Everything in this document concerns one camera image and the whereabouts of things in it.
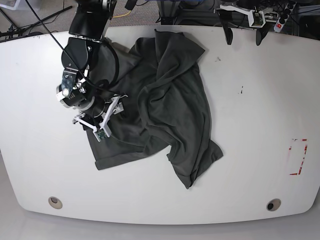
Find red tape marking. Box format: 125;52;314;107
287;138;308;176

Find left table grommet hole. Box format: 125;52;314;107
48;196;63;210

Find table grommet hole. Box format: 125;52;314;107
266;198;282;212
48;196;63;210

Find right table grommet hole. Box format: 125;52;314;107
266;198;282;212

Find yellow cable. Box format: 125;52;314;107
112;6;133;19

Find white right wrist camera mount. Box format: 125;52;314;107
72;94;128;142

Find dark grey T-shirt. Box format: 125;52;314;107
86;31;223;188

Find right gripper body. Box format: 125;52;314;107
82;96;118;120

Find white power strip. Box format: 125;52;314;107
273;0;297;33

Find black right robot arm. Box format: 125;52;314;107
56;0;120;119

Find black tripod legs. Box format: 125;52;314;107
0;0;76;42

